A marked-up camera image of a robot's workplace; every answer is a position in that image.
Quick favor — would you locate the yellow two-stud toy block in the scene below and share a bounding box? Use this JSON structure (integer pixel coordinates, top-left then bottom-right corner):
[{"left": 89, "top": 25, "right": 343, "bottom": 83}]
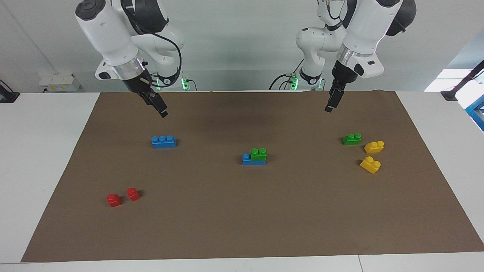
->
[
  {"left": 360, "top": 156, "right": 382, "bottom": 174},
  {"left": 364, "top": 141, "right": 385, "bottom": 154}
]

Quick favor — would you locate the blue three-stud toy block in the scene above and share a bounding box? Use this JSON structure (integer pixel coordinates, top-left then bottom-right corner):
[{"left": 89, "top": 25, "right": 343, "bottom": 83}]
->
[
  {"left": 151, "top": 135, "right": 177, "bottom": 149},
  {"left": 242, "top": 153, "right": 267, "bottom": 166}
]

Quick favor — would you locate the brown paper mat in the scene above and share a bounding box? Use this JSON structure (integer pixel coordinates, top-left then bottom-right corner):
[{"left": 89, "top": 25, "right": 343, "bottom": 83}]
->
[{"left": 21, "top": 91, "right": 484, "bottom": 262}]

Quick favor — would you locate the black angled stand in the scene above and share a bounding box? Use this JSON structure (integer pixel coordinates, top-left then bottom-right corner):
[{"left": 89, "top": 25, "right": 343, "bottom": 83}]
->
[{"left": 441, "top": 60, "right": 484, "bottom": 101}]

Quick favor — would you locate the black left base cable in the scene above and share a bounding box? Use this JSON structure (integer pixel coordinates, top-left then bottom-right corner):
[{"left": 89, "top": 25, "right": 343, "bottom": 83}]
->
[{"left": 269, "top": 57, "right": 305, "bottom": 90}]

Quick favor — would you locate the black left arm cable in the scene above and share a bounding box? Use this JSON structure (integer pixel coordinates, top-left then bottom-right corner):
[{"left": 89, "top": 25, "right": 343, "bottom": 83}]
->
[{"left": 327, "top": 0, "right": 343, "bottom": 27}]

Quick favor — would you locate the white box yellow label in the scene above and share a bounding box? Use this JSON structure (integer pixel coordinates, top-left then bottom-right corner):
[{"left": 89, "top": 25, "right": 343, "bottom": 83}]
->
[{"left": 39, "top": 74, "right": 82, "bottom": 92}]

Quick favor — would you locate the blue frame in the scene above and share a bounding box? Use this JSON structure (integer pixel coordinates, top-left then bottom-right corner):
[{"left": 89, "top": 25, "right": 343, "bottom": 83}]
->
[{"left": 465, "top": 94, "right": 484, "bottom": 132}]

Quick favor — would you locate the black table clamp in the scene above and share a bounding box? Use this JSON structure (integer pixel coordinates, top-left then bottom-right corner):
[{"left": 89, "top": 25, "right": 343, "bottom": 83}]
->
[{"left": 0, "top": 80, "right": 20, "bottom": 103}]

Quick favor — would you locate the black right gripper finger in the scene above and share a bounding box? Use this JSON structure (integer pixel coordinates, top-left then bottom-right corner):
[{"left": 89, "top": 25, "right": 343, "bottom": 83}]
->
[
  {"left": 151, "top": 93, "right": 169, "bottom": 118},
  {"left": 143, "top": 93, "right": 159, "bottom": 113}
]

